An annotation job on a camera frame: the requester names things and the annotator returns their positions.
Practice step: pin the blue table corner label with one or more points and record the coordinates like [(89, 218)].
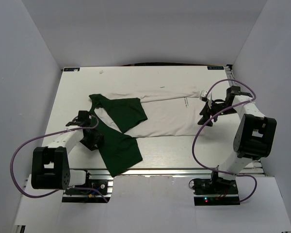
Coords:
[(71, 69)]

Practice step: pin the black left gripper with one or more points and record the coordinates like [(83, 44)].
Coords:
[(90, 145)]

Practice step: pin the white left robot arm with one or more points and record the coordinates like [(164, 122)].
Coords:
[(50, 165)]

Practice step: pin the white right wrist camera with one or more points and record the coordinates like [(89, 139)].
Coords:
[(206, 97)]

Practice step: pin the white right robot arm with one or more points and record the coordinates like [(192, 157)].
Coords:
[(253, 139)]

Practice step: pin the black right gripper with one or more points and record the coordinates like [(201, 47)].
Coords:
[(206, 112)]

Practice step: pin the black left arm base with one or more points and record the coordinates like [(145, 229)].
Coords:
[(98, 188)]

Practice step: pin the blue right corner label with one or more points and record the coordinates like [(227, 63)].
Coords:
[(215, 68)]

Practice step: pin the white green-sleeved t-shirt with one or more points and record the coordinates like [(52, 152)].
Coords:
[(122, 118)]

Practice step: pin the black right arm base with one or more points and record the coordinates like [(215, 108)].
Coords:
[(208, 193)]

